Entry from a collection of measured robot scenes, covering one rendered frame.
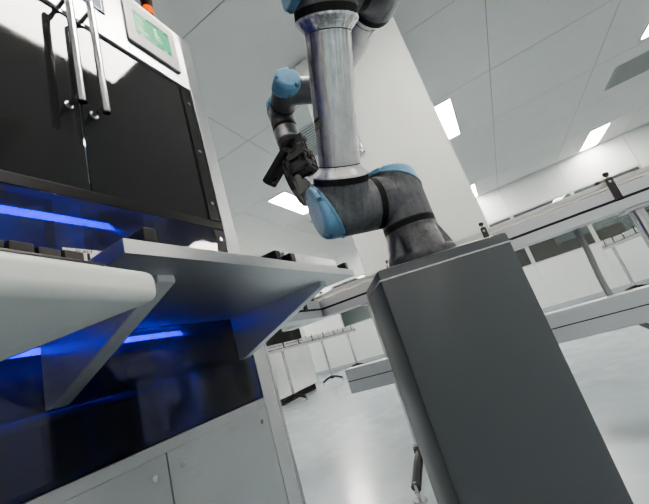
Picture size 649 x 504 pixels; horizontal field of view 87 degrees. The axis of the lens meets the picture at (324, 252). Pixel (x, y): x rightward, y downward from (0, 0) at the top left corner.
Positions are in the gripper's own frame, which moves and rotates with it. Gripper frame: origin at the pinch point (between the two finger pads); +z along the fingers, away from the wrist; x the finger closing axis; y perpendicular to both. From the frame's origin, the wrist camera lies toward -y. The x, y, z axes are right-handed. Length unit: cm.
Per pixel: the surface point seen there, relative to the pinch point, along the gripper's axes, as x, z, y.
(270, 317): -0.5, 27.9, -20.5
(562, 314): 85, 56, 56
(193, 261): -48, 24, 4
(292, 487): 10, 77, -36
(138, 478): -36, 54, -36
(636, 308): 85, 61, 78
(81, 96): -40, -34, -30
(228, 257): -41.6, 22.6, 4.4
